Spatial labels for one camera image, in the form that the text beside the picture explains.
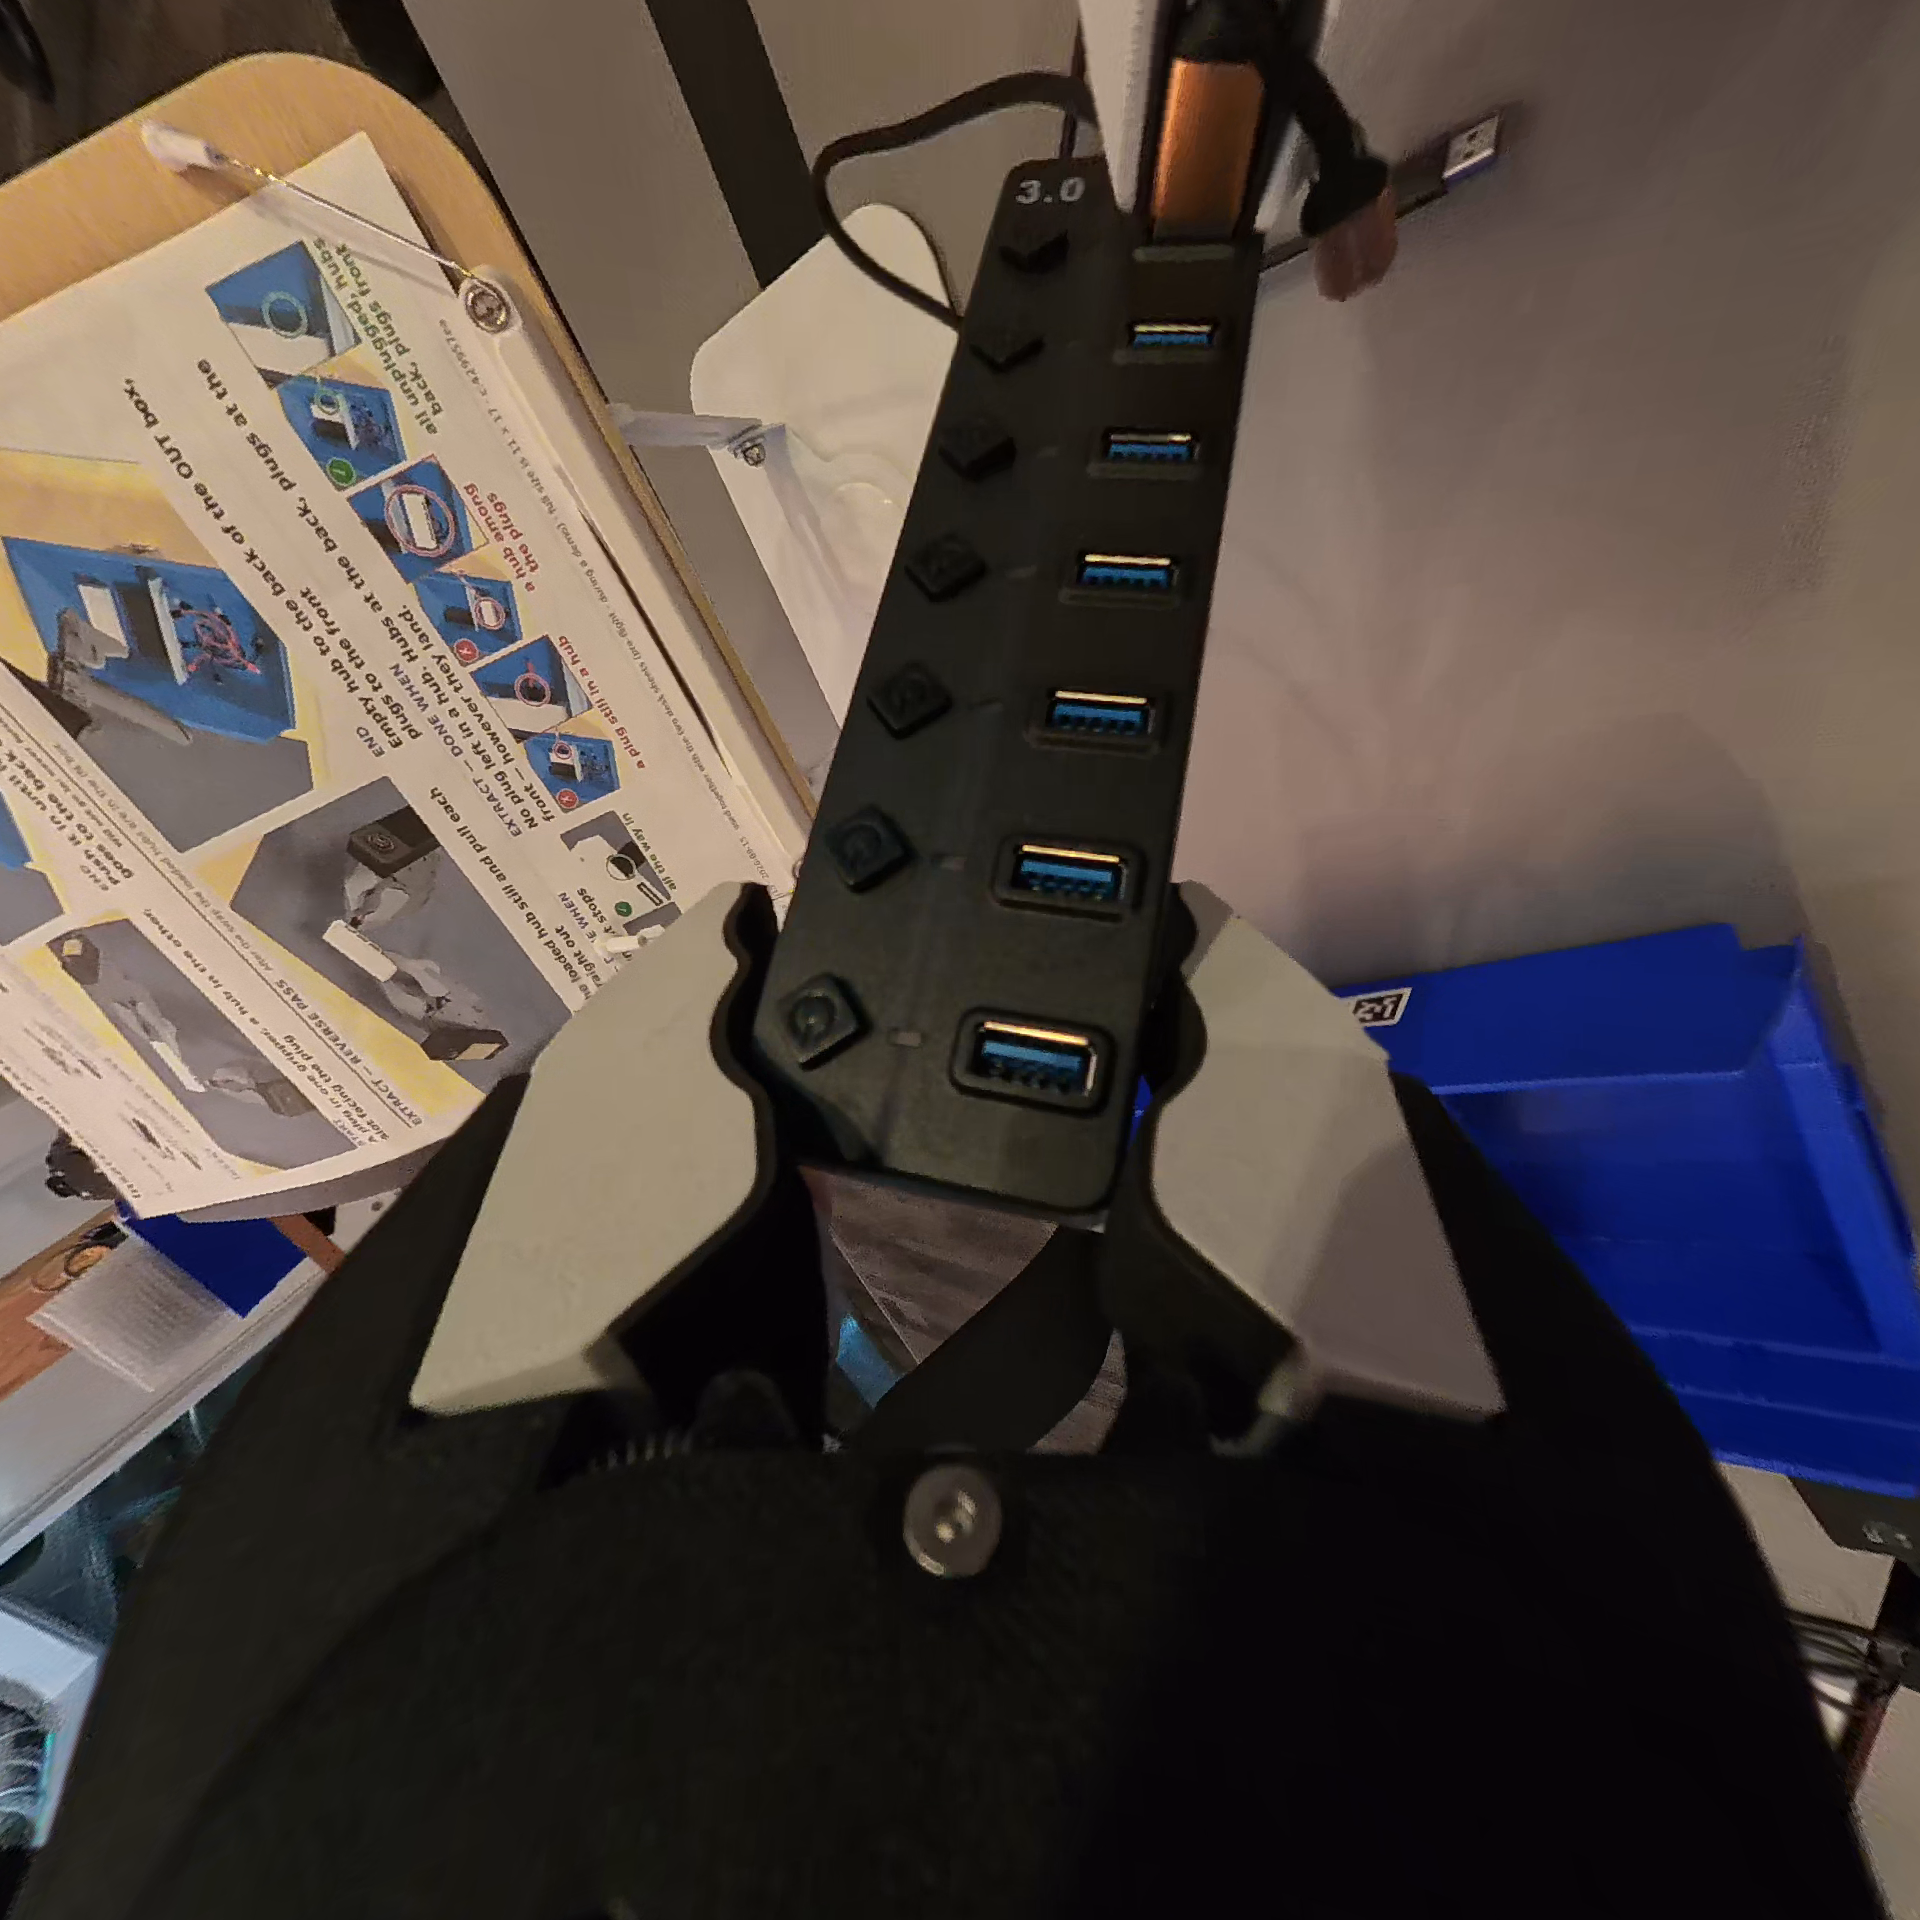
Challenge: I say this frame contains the black braided usb cable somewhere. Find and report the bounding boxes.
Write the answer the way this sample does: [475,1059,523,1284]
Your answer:
[1149,0,1404,307]

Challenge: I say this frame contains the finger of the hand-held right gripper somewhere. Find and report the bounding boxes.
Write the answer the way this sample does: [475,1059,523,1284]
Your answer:
[1240,0,1333,242]
[1079,0,1170,182]

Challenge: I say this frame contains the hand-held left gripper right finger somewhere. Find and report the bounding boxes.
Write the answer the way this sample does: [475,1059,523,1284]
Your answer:
[1109,880,1516,1461]

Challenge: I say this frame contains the blue plastic bin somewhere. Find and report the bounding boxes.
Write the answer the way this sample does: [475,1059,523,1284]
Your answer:
[1133,918,1920,1498]

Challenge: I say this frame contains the thin black hub cable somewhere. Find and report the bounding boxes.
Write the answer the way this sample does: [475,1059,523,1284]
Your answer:
[818,80,1516,323]

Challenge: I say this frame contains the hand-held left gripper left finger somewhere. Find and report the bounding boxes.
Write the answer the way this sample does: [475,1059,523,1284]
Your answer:
[405,880,835,1431]

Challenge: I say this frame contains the printed instruction sheet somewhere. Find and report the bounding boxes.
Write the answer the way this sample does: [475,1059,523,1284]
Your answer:
[0,137,797,1214]

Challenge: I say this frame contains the wooden instruction board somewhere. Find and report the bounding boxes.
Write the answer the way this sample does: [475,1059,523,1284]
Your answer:
[0,55,840,1214]

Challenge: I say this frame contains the black usb hub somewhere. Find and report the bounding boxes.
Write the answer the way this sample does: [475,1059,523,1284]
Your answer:
[744,150,1266,1214]

